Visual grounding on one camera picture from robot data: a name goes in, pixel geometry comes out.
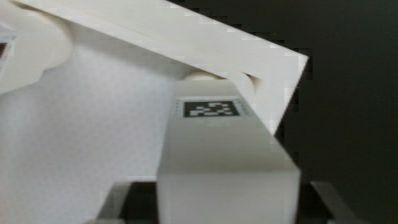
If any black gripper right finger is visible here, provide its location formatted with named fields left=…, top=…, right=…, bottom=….
left=296, top=181, right=367, bottom=224

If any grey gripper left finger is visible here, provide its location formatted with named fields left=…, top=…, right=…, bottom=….
left=87, top=181, right=156, bottom=224

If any white desk top tray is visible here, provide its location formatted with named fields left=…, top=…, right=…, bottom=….
left=0, top=0, right=307, bottom=224

